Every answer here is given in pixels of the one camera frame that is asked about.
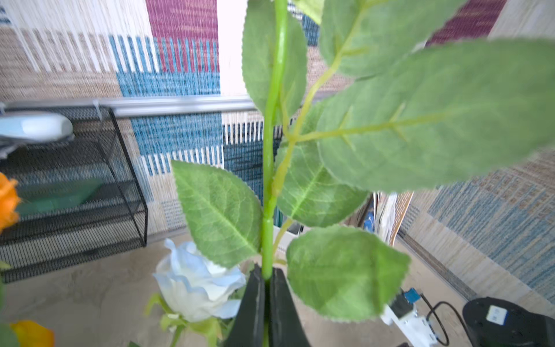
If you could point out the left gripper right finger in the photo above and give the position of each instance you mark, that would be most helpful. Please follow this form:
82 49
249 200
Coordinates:
285 328

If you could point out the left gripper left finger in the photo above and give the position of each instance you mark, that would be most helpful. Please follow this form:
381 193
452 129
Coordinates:
248 327

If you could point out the yellow orange tulip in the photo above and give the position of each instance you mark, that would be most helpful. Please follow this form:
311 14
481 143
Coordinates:
31 334

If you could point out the orange rose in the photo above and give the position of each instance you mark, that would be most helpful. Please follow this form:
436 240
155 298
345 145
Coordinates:
9 200

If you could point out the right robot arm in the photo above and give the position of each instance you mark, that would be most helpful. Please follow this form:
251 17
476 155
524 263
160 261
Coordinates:
496 322

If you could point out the white file organizer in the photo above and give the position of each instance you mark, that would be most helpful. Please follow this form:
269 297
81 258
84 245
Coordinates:
285 234

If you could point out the green glass shelf plate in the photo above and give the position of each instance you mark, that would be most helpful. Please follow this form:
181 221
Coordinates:
46 198

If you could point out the white round device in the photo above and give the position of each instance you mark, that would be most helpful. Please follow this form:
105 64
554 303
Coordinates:
35 127

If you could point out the black wire shelf rack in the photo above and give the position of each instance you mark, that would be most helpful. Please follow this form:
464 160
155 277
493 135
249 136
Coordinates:
111 221

